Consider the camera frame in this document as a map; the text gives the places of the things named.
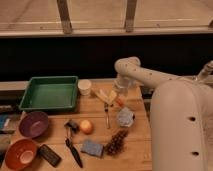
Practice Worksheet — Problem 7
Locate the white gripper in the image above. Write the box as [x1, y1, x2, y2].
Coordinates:
[108, 75, 133, 105]

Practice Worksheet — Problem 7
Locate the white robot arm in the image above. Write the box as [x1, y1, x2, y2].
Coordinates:
[114, 57, 213, 171]

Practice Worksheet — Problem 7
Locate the white paper cup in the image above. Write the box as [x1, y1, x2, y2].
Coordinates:
[78, 79, 92, 96]

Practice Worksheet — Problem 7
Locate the wooden spatula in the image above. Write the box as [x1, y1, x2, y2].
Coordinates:
[92, 90, 113, 106]

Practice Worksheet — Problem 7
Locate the metal fork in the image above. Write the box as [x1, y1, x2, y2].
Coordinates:
[104, 103, 110, 129]

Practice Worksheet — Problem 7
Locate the crumpled clear plastic container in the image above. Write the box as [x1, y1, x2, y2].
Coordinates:
[116, 107, 135, 127]

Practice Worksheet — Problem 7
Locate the wooden cutting board table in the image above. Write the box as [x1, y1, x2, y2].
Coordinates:
[0, 78, 154, 171]

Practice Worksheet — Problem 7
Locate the orange apple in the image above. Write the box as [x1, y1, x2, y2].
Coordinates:
[79, 120, 93, 134]

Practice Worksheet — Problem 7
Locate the small dark toy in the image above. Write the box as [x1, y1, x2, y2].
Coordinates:
[64, 119, 79, 138]

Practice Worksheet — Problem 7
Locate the brown pine cone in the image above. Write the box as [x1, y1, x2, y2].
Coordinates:
[104, 130, 128, 156]

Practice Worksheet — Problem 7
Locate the blue sponge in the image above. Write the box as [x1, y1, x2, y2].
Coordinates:
[81, 139, 104, 157]

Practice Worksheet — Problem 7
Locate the green plastic tray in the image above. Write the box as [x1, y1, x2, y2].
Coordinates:
[19, 76, 78, 111]

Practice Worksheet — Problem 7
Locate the purple bowl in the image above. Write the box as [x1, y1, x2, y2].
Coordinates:
[19, 111, 49, 138]

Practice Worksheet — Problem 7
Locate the black remote control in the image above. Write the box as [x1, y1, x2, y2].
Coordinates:
[39, 144, 61, 167]

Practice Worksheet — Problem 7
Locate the orange bowl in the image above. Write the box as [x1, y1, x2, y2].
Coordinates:
[5, 139, 37, 171]

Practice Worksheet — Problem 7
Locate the black handled knife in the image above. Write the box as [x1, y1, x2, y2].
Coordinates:
[65, 138, 83, 168]

